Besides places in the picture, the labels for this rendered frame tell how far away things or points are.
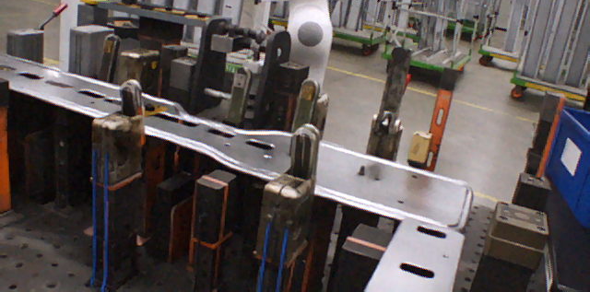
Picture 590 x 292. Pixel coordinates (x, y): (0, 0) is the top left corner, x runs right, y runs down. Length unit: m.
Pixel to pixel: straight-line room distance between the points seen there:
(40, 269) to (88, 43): 0.57
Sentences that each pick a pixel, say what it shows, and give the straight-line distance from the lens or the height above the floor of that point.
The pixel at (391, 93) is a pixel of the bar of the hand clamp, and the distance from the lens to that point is 1.07.
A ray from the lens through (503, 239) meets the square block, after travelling 0.78.
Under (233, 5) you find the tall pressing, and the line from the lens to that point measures 5.41.
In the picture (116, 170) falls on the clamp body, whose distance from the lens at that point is 0.96.
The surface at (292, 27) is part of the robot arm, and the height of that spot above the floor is 1.17.
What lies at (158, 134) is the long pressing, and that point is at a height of 1.00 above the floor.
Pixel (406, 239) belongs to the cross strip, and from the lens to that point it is 0.77.
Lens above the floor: 1.36
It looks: 18 degrees down
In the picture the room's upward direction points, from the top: 9 degrees clockwise
